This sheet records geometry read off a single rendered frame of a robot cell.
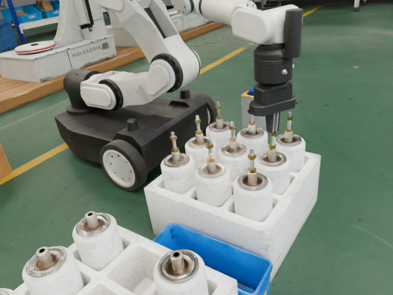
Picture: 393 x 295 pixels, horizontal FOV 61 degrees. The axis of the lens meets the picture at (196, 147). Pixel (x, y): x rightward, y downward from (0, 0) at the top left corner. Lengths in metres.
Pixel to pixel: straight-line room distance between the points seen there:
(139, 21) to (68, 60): 1.73
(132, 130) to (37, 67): 1.62
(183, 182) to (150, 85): 0.45
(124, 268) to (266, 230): 0.33
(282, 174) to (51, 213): 0.83
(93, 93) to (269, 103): 0.89
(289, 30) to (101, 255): 0.62
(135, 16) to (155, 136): 0.43
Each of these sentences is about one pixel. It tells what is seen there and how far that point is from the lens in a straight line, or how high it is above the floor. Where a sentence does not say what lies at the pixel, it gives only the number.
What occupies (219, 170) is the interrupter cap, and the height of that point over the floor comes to 0.25.
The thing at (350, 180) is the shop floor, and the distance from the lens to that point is 1.31.
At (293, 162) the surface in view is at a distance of 1.00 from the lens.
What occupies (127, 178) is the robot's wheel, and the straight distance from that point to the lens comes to 1.28.
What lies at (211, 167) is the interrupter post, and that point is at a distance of 0.86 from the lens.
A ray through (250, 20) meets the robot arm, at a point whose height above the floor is 0.61.
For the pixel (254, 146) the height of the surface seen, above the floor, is 0.23.
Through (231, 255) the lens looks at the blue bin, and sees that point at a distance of 0.87.
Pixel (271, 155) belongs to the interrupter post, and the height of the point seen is 0.27.
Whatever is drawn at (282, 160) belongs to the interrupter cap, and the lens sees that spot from 0.91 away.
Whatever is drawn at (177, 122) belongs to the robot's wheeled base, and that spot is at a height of 0.18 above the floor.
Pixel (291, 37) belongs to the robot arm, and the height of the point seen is 0.58.
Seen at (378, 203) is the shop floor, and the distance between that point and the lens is 1.23.
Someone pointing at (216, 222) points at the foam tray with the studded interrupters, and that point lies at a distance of 0.86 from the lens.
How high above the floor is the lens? 0.72
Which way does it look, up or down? 28 degrees down
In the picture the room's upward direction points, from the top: 7 degrees counter-clockwise
